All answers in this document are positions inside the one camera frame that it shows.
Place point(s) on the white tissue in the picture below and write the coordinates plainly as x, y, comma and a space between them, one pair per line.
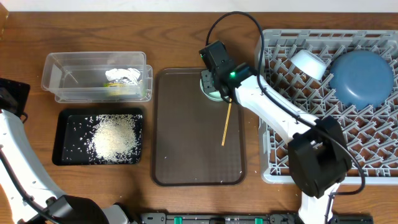
120, 75

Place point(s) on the pile of rice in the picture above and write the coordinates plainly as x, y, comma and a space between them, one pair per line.
103, 139

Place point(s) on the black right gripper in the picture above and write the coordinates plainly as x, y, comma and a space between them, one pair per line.
211, 75

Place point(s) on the yellow green snack wrapper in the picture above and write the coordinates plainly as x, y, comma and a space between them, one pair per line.
124, 88

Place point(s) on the clear plastic bin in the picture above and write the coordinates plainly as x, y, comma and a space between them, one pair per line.
79, 77

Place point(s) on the dark blue plate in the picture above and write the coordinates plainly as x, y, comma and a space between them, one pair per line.
361, 78

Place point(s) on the light blue bowl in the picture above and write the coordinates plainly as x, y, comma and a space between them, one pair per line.
309, 63

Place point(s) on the wooden chopstick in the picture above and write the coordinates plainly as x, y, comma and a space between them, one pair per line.
226, 123

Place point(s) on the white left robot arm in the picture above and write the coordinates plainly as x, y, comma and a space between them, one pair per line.
32, 194

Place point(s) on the brown serving tray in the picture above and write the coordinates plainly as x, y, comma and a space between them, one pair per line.
188, 130

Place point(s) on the grey plastic dishwasher rack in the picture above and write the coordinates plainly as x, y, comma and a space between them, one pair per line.
371, 132

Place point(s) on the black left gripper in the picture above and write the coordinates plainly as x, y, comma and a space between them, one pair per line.
15, 90

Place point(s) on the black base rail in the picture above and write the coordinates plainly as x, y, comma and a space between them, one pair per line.
162, 218

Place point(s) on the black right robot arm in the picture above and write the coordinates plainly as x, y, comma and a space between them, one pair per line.
318, 157

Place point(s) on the black rectangular tray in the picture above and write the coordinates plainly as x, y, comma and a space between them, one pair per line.
62, 124

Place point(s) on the mint green bowl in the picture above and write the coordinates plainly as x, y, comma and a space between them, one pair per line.
213, 88

